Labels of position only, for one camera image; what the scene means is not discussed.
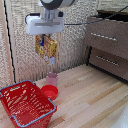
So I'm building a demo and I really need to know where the red plastic bowl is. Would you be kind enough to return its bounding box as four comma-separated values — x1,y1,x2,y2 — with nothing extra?
40,84,60,101

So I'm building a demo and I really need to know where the red plastic shopping basket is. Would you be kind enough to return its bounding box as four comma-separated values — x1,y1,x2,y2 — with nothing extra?
0,79,58,128

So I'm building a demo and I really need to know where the brown drawer cabinet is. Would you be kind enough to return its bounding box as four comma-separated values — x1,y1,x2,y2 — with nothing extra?
82,9,128,83

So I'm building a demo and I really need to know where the black cable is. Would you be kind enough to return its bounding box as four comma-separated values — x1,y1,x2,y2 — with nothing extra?
64,4,128,27

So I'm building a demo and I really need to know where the pink plastic cup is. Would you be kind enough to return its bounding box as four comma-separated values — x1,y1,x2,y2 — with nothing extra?
46,71,59,88

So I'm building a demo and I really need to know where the black vertical frame strip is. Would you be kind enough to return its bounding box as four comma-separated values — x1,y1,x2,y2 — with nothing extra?
2,0,17,84

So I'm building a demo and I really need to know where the yellow granola bars box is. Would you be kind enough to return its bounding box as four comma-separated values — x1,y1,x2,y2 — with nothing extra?
35,34,59,66

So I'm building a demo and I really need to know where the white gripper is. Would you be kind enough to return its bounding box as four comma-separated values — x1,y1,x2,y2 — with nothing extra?
25,14,65,42

